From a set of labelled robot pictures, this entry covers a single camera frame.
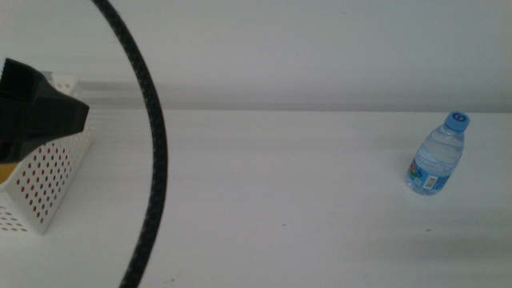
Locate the clear water bottle blue cap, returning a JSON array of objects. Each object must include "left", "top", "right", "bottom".
[{"left": 405, "top": 110, "right": 471, "bottom": 197}]

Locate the thick black braided cable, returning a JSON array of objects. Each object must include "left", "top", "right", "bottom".
[{"left": 91, "top": 0, "right": 170, "bottom": 288}]

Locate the white perforated plastic basket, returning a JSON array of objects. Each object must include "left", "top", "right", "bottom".
[{"left": 0, "top": 71, "right": 94, "bottom": 236}]

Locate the yellow tea bottle green label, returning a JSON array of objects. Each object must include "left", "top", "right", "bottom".
[{"left": 0, "top": 161, "right": 20, "bottom": 186}]

